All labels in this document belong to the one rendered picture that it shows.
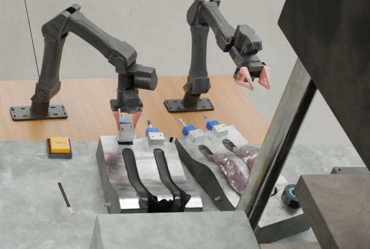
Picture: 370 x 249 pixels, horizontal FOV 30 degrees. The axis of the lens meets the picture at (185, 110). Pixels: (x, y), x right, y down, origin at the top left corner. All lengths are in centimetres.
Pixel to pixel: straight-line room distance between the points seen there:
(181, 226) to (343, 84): 43
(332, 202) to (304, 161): 130
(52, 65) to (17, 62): 180
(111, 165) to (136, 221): 97
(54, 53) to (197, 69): 58
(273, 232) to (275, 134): 91
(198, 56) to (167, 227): 139
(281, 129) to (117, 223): 37
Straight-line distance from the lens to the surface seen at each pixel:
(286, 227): 228
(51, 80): 238
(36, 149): 238
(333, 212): 135
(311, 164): 267
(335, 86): 110
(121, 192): 210
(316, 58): 116
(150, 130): 238
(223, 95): 284
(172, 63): 440
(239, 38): 230
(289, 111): 133
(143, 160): 229
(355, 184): 144
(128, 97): 217
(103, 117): 256
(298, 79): 130
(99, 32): 221
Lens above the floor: 240
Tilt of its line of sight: 36 degrees down
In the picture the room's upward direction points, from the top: 17 degrees clockwise
